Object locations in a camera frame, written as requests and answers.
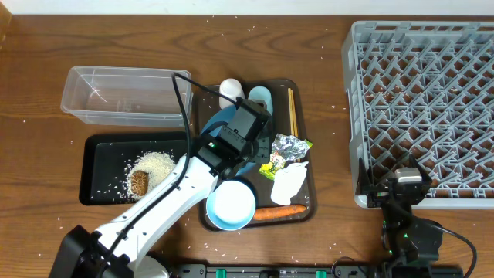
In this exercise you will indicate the right wooden chopstick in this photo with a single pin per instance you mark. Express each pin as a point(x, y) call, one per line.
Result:
point(295, 121)

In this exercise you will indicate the brown food scrap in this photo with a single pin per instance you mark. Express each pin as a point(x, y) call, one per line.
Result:
point(139, 182)

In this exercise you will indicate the foil snack wrapper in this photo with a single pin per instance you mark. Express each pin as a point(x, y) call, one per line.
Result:
point(284, 148)

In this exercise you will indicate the white plastic cup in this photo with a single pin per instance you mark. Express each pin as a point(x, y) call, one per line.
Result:
point(230, 89)

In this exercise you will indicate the clear plastic bin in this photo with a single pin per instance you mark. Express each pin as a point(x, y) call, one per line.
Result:
point(125, 96)

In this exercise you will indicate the left wooden chopstick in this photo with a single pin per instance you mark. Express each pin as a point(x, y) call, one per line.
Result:
point(290, 99)

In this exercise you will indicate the white paper napkin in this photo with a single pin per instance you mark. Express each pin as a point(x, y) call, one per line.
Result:
point(288, 182)

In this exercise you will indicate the light blue plastic cup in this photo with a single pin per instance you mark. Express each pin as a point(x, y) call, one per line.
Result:
point(261, 93)

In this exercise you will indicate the orange carrot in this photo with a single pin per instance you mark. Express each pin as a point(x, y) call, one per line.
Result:
point(262, 214)

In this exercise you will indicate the grey dishwasher rack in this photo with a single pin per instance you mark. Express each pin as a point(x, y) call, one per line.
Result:
point(424, 90)

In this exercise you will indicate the light blue bowl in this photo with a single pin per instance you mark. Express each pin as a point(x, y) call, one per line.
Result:
point(231, 206)

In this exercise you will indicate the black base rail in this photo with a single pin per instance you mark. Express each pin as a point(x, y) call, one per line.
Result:
point(337, 271)

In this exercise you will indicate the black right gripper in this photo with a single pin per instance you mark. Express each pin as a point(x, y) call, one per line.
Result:
point(378, 194)

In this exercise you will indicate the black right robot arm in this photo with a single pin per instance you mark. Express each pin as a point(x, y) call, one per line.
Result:
point(412, 242)

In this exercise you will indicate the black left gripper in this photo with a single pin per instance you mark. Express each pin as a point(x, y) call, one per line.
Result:
point(265, 152)

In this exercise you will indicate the black plastic tray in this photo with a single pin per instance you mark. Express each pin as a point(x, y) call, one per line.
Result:
point(109, 158)

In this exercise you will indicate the dark brown serving tray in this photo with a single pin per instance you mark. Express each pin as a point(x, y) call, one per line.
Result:
point(205, 106)

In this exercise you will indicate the wooden chopstick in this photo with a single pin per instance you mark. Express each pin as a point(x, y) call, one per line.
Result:
point(295, 121)
point(290, 99)

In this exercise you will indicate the pile of rice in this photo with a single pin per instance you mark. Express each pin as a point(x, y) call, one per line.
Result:
point(158, 165)

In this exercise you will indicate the dark blue plate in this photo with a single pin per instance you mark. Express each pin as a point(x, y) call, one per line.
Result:
point(213, 127)

